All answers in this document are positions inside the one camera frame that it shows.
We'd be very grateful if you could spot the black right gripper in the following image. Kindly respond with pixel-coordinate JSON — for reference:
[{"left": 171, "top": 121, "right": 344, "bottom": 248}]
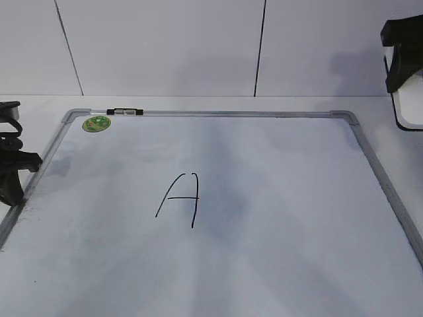
[{"left": 380, "top": 15, "right": 422, "bottom": 93}]

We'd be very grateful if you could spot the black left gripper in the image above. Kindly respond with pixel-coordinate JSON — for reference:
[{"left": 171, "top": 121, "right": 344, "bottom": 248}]
[{"left": 1, "top": 150, "right": 43, "bottom": 206}]

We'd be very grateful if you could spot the white board eraser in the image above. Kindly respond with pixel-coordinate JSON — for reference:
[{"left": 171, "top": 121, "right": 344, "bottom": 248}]
[{"left": 383, "top": 46, "right": 423, "bottom": 132}]

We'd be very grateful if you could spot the round green magnet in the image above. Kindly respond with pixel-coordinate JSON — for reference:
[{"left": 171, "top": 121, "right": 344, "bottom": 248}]
[{"left": 82, "top": 116, "right": 111, "bottom": 133}]

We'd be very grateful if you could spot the black marker clip holder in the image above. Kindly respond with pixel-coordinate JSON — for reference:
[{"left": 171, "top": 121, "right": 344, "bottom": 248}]
[{"left": 106, "top": 108, "right": 143, "bottom": 116}]

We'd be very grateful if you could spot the black left camera cable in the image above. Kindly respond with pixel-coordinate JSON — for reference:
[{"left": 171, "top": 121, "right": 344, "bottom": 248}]
[{"left": 0, "top": 121, "right": 24, "bottom": 151}]

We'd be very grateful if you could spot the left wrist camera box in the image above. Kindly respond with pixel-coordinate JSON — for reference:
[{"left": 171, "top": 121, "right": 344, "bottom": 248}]
[{"left": 0, "top": 101, "right": 20, "bottom": 123}]

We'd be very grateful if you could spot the white board with grey frame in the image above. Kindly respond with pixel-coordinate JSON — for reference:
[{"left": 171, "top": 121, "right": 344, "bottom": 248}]
[{"left": 1, "top": 110, "right": 422, "bottom": 316}]

